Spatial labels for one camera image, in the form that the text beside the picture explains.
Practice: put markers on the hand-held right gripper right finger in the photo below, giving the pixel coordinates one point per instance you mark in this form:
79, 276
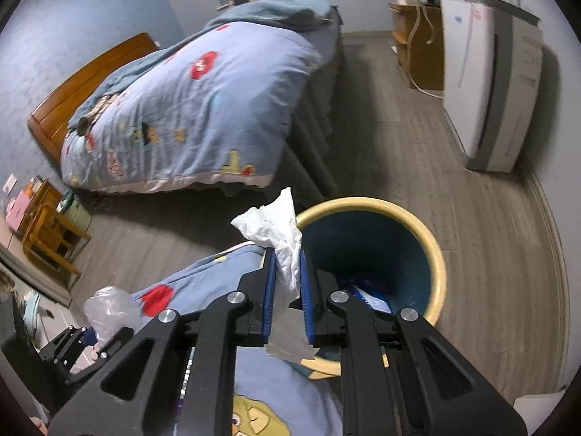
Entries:
307, 302

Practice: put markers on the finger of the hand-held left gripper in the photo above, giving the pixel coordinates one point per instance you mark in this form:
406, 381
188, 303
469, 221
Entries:
63, 347

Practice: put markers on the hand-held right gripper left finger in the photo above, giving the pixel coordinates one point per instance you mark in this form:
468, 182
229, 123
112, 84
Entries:
268, 295

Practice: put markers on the clear plastic bag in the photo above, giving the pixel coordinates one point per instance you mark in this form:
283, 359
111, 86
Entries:
111, 309

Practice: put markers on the white tissue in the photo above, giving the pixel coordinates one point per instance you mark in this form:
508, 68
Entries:
272, 229

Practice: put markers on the yellow rimmed blue waste bin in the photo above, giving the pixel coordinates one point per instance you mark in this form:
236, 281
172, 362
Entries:
363, 245

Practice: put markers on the mint green plastic item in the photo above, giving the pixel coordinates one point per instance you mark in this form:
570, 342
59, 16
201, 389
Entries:
32, 309

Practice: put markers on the blue white packet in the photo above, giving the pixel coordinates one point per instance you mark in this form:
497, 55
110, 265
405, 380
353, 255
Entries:
367, 297

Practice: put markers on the blue cartoon printed cloth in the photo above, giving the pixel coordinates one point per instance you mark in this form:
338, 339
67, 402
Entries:
272, 386

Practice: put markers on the wooden stool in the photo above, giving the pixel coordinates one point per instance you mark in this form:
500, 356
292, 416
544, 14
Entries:
50, 231

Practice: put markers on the pale green bin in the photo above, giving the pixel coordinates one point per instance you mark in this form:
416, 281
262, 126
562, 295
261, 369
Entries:
77, 213

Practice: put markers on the pink box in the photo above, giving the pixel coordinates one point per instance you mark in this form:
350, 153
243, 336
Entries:
18, 211

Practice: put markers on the blue cartoon printed quilt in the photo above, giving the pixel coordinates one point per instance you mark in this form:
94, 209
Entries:
190, 109

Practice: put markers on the wooden bed headboard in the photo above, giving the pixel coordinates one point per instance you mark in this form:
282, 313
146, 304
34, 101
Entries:
86, 81

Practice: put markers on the wooden nightstand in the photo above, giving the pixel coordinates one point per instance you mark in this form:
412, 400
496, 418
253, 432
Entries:
417, 50

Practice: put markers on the white grey air purifier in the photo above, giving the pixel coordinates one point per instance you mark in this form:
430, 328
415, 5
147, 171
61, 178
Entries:
476, 77

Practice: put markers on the white wall socket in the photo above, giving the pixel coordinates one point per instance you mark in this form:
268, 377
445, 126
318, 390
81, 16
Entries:
10, 185

